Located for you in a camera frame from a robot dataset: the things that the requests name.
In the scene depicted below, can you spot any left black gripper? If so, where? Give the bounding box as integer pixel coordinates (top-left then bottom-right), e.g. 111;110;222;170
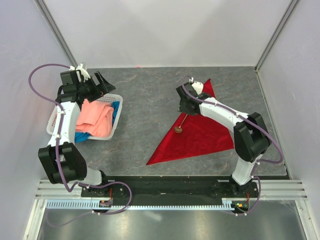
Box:
77;71;115;103

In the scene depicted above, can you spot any copper spoon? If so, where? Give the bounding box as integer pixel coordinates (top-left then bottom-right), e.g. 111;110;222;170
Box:
173;114;188;134

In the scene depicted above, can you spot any red cloth napkin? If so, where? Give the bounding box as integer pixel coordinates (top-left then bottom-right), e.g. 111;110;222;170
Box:
145;78;235;166

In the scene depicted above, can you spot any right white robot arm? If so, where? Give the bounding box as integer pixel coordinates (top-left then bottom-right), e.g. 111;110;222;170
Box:
176;80;271;197

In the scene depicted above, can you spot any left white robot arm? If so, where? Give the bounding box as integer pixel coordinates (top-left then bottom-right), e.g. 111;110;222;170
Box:
38;69;116;197

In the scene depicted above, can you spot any white plastic basket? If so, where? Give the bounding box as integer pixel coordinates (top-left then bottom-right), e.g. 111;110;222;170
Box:
46;94;124;141

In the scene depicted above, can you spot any pink cloth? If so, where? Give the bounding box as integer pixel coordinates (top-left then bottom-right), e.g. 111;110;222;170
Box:
74;98;114;138

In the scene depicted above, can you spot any blue cloth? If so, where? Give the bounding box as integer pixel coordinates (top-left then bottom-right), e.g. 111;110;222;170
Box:
73;100;121;144

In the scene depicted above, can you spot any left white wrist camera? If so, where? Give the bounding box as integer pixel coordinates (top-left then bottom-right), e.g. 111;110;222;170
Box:
69;63;91;82

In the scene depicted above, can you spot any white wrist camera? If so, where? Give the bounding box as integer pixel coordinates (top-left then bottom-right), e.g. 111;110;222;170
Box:
188;77;204;95
69;63;91;82

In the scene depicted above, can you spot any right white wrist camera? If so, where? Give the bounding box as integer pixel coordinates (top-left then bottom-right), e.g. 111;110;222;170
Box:
188;77;204;95

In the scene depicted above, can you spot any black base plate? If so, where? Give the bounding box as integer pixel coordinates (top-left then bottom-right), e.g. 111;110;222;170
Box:
81;175;259;204

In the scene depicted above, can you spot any slotted cable duct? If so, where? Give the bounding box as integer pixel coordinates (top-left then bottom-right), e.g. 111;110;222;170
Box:
46;198;242;211

